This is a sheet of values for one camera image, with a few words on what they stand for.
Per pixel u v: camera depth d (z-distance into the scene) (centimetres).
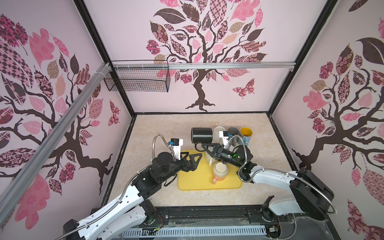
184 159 58
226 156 66
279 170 51
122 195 47
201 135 69
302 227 70
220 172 79
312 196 43
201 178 84
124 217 56
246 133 98
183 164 60
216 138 71
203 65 93
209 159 87
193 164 60
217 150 65
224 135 71
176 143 60
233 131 97
